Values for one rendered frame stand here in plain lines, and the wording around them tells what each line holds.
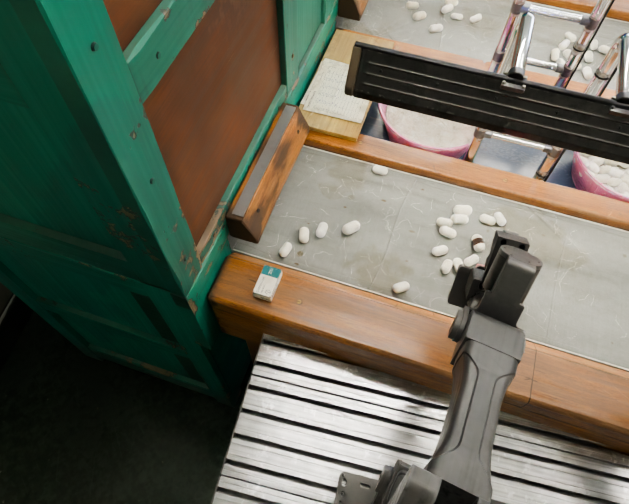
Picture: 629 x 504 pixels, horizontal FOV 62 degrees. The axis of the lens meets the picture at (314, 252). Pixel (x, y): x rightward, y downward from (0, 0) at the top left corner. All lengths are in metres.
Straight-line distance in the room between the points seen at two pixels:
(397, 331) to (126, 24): 0.64
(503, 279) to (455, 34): 0.93
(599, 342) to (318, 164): 0.65
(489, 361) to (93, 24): 0.53
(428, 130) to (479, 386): 0.77
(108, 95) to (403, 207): 0.69
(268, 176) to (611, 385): 0.70
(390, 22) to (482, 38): 0.24
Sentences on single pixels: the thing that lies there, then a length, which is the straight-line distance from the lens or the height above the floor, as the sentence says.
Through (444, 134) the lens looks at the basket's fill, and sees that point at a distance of 1.26.
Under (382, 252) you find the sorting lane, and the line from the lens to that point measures 1.04.
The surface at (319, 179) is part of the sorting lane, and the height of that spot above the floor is 0.74.
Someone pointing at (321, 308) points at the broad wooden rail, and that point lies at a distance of 0.95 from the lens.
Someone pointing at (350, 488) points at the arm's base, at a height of 0.68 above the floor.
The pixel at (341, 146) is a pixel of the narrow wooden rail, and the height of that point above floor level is 0.76.
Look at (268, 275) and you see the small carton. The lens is 0.95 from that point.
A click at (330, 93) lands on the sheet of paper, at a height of 0.78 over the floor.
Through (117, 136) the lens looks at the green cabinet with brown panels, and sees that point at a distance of 0.59.
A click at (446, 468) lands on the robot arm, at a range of 0.54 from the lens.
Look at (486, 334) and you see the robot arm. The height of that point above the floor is 1.05.
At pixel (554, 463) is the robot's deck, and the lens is 1.08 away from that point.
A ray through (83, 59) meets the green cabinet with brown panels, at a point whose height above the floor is 1.32.
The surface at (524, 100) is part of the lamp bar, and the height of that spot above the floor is 1.09.
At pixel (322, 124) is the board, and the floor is 0.78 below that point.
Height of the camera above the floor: 1.63
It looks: 60 degrees down
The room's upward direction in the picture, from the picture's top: 1 degrees clockwise
